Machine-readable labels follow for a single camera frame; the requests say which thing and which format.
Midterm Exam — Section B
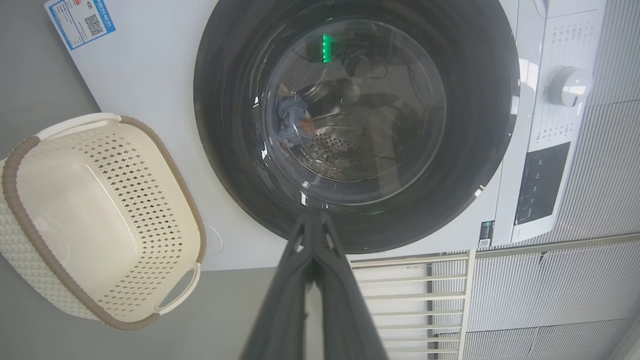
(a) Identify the white metal rack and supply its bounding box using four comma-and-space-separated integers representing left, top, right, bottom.
350, 250, 477, 360

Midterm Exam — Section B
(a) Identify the blue energy label sticker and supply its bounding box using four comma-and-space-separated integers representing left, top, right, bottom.
47, 0, 117, 51

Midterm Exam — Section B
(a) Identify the small dark code sticker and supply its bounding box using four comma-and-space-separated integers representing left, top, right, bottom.
477, 220, 496, 249

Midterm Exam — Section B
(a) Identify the black washing machine display panel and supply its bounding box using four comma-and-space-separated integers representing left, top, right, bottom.
515, 141, 571, 226

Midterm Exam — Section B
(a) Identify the silver washing machine control knob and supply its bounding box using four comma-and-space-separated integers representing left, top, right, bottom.
547, 66, 594, 107

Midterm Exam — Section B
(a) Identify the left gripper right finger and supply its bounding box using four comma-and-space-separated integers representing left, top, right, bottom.
315, 212, 391, 360

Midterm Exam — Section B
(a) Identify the round glass washing machine door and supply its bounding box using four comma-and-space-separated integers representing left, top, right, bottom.
193, 0, 521, 254

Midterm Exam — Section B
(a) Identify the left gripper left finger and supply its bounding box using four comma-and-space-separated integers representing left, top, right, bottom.
240, 212, 320, 360

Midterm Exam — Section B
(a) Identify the cream perforated laundry basket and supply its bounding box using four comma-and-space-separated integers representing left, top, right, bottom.
0, 112, 207, 332

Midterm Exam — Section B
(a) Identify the blue cartoon print garment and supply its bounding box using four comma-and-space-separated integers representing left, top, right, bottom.
276, 92, 316, 148

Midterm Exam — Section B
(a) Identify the round white filter cover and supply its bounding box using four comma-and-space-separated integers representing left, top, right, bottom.
202, 222, 224, 257

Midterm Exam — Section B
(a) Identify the white washing machine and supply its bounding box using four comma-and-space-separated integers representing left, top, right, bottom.
44, 0, 608, 272

